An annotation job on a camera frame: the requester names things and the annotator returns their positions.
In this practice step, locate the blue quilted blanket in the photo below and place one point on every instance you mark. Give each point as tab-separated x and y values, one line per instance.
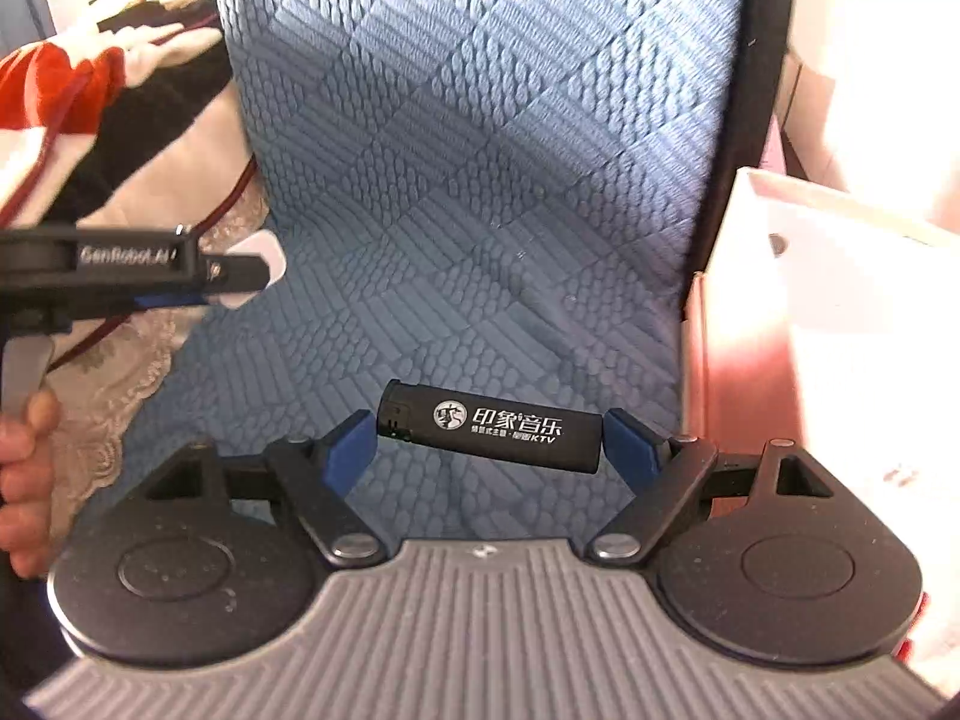
465	180

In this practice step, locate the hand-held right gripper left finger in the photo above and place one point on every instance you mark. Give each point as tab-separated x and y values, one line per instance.
352	450

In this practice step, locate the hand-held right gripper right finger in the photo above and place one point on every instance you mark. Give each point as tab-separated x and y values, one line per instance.
630	442

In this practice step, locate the black lighter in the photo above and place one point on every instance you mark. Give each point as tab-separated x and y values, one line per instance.
491	427

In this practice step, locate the beige lace cloth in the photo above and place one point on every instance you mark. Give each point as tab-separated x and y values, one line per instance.
120	382

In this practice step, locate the small white case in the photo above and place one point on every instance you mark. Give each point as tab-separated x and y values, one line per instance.
262	247

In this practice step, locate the pink rimmed white box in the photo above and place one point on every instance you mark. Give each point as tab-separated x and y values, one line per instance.
825	360

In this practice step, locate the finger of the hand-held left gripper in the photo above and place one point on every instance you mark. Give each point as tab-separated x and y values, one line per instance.
176	298
236	272

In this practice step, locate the person's left hand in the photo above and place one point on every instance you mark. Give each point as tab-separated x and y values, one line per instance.
26	480

